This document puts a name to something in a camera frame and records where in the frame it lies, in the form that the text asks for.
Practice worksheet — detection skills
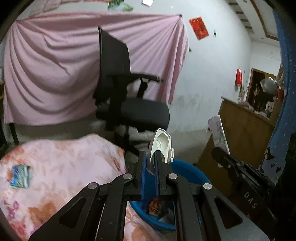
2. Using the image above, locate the blue plastic bucket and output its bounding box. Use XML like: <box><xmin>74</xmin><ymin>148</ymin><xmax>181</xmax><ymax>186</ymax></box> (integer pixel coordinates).
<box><xmin>130</xmin><ymin>158</ymin><xmax>210</xmax><ymax>232</ymax></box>

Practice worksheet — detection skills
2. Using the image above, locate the floral pink tablecloth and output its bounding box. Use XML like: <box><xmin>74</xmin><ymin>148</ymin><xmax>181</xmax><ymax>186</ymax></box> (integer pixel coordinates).
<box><xmin>1</xmin><ymin>134</ymin><xmax>126</xmax><ymax>240</ymax></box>

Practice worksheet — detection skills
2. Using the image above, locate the red hanging bag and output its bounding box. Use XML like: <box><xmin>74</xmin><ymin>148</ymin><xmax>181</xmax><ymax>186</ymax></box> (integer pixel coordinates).
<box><xmin>235</xmin><ymin>68</ymin><xmax>243</xmax><ymax>86</ymax></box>

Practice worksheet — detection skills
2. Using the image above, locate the pink hanging bedsheet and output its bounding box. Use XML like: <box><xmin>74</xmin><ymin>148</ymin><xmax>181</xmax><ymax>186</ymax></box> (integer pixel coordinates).
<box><xmin>4</xmin><ymin>12</ymin><xmax>189</xmax><ymax>126</ymax></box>

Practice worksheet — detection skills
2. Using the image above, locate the red diamond wall poster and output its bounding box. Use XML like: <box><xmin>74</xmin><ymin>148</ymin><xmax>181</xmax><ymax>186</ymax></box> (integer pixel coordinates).
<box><xmin>189</xmin><ymin>17</ymin><xmax>209</xmax><ymax>40</ymax></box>

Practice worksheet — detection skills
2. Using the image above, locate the black office chair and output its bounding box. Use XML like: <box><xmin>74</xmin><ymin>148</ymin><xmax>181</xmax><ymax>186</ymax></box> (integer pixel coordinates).
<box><xmin>93</xmin><ymin>27</ymin><xmax>170</xmax><ymax>156</ymax></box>

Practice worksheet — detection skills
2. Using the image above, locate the blue patterned curtain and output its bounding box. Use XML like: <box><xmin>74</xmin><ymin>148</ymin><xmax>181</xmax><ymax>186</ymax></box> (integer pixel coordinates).
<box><xmin>260</xmin><ymin>11</ymin><xmax>295</xmax><ymax>185</ymax></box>

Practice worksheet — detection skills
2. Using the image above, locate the white green medicine packet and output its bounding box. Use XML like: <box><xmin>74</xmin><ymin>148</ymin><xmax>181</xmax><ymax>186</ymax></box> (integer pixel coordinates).
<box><xmin>208</xmin><ymin>115</ymin><xmax>230</xmax><ymax>154</ymax></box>

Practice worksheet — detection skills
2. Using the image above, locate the teal colourful snack packet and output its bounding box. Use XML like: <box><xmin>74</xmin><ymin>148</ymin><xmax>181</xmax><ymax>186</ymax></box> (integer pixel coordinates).
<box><xmin>10</xmin><ymin>165</ymin><xmax>31</xmax><ymax>188</ymax></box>

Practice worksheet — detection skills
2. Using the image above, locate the wooden cabinet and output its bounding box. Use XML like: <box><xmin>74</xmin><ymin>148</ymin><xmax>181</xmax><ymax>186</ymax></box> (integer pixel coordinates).
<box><xmin>195</xmin><ymin>98</ymin><xmax>274</xmax><ymax>196</ymax></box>

